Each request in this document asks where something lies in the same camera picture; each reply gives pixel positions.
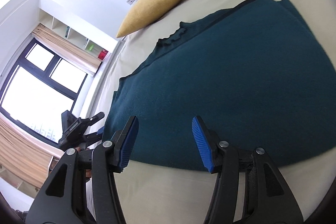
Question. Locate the white wall shelf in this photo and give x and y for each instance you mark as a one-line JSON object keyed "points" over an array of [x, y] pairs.
{"points": [[68, 22]]}

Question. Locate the yellow pillow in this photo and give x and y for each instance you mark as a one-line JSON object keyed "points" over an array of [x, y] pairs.
{"points": [[152, 6]]}

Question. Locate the red box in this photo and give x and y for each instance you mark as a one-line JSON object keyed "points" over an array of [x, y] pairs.
{"points": [[103, 54]]}

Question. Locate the dark green sweater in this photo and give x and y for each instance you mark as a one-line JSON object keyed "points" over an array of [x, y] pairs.
{"points": [[223, 82]]}

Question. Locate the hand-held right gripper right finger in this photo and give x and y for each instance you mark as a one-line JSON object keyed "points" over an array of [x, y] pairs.
{"points": [[203, 145]]}

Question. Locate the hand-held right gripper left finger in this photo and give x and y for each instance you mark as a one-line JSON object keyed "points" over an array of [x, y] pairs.
{"points": [[128, 145]]}

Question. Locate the green container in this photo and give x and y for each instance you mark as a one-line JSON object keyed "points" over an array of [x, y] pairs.
{"points": [[91, 47]]}

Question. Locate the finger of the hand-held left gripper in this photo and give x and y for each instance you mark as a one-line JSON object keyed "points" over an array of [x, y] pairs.
{"points": [[95, 119], [98, 133]]}

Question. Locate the black framed window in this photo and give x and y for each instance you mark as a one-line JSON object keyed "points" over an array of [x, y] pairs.
{"points": [[34, 90]]}

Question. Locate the beige curtain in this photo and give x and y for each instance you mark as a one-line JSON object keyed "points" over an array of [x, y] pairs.
{"points": [[23, 153], [68, 48]]}

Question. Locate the white window bench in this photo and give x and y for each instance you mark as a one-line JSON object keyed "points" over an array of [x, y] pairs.
{"points": [[102, 77]]}

